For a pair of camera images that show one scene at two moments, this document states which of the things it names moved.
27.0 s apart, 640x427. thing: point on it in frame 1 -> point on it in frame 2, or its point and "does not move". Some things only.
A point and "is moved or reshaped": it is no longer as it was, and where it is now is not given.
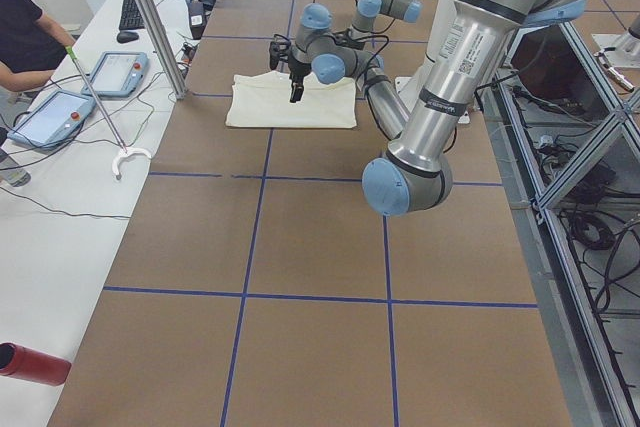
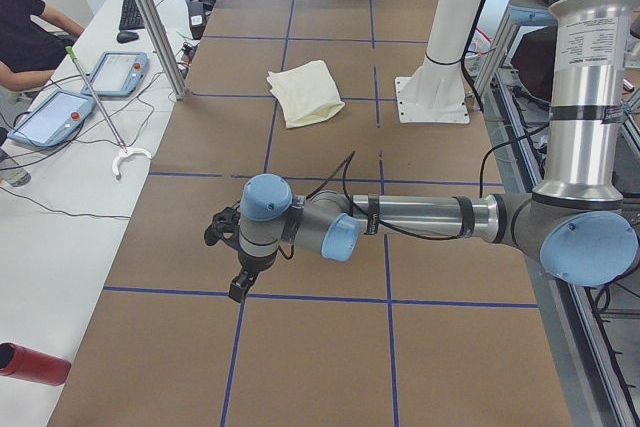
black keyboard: [131, 17] does not move
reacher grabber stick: [124, 151] does not move
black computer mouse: [126, 37] does not move
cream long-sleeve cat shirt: [264, 100] is moved or reshaped
